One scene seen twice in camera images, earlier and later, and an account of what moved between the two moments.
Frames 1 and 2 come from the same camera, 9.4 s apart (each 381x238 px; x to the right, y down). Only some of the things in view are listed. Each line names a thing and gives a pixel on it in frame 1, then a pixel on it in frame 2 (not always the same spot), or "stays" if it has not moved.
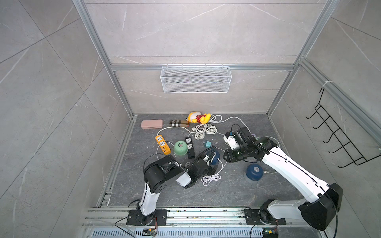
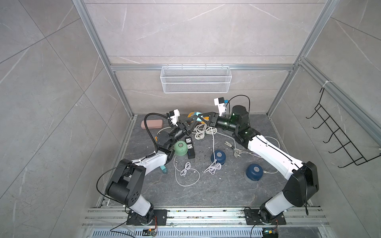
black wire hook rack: x=358 y=158 stays
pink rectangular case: x=151 y=124 stays
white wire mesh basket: x=193 y=80 stays
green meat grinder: x=180 y=148 stays
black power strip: x=190 y=150 stays
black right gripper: x=230 y=158 -> x=208 y=123
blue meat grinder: x=254 y=172 stays
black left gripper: x=212 y=170 -> x=182 y=129
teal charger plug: x=208 y=144 -> x=197 y=113
